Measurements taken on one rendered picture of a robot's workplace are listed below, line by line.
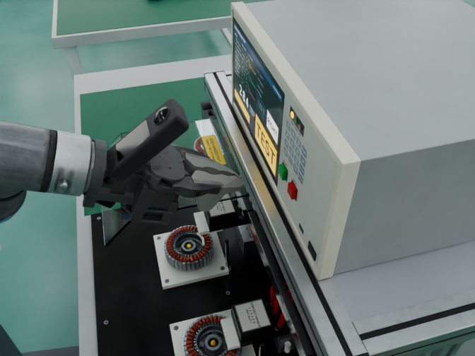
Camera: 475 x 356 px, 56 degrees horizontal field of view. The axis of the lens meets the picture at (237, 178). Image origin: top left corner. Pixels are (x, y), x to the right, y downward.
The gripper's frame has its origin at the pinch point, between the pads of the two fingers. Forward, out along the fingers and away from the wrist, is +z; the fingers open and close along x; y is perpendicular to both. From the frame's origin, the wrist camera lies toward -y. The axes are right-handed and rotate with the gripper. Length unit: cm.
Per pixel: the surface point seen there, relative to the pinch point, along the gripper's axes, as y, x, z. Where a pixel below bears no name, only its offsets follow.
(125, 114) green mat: 46, -86, 5
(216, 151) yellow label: 10.3, -20.9, 6.7
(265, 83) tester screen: -10.6, -9.9, 2.8
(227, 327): 33.3, 2.9, 12.7
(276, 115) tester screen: -8.6, -4.7, 3.7
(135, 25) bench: 42, -156, 15
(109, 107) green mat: 48, -92, 0
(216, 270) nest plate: 37.1, -13.8, 16.3
